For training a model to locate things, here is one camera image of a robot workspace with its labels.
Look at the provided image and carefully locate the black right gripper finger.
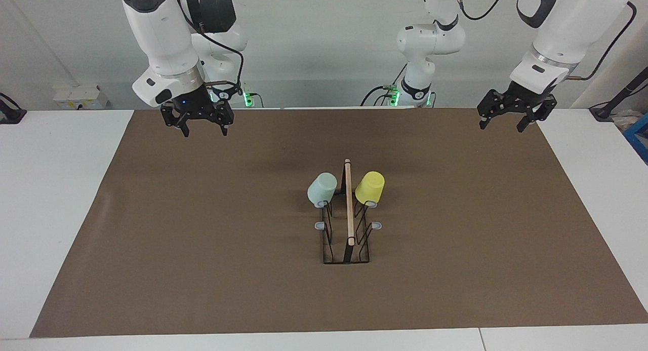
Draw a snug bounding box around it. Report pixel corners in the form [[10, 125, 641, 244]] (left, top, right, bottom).
[[214, 102, 234, 136], [162, 105, 190, 138]]

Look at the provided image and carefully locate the black wire cup rack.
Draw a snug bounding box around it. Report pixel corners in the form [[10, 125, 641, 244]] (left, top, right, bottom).
[[314, 159, 383, 265]]

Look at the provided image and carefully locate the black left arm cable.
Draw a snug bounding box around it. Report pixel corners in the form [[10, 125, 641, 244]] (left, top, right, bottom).
[[456, 0, 637, 81]]

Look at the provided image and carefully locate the black stand pole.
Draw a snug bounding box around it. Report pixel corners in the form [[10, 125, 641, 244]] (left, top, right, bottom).
[[590, 67, 648, 122]]

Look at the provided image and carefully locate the clear plastic bag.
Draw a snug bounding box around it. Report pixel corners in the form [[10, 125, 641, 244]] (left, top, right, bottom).
[[610, 109, 648, 134]]

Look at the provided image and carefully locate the yellow plastic cup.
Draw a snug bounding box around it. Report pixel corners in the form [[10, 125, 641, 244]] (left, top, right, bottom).
[[355, 171, 385, 206]]

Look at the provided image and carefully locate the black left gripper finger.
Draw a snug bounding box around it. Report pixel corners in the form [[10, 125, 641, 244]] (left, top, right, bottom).
[[477, 90, 503, 130], [516, 95, 557, 133]]

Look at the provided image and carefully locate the black base cable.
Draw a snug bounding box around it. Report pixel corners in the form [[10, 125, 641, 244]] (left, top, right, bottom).
[[360, 62, 408, 107]]

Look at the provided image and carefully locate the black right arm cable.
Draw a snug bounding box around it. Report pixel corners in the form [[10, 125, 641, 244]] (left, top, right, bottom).
[[177, 0, 245, 88]]

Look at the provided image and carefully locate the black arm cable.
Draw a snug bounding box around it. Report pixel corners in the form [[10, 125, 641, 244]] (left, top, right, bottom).
[[177, 0, 245, 88], [456, 0, 637, 81]]

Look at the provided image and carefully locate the brown table mat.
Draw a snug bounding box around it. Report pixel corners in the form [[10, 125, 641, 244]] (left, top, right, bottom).
[[29, 108, 648, 338]]

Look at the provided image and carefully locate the pale green plastic cup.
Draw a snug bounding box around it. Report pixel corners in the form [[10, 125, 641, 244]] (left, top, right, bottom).
[[307, 173, 338, 208]]

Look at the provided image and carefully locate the blue box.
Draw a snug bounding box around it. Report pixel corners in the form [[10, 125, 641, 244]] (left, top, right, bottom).
[[624, 113, 648, 164]]

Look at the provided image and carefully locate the white power strip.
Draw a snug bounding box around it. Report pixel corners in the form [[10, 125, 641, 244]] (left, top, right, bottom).
[[53, 85, 109, 110]]

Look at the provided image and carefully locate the black table clamp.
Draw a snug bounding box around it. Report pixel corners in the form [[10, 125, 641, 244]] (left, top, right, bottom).
[[0, 93, 27, 125]]

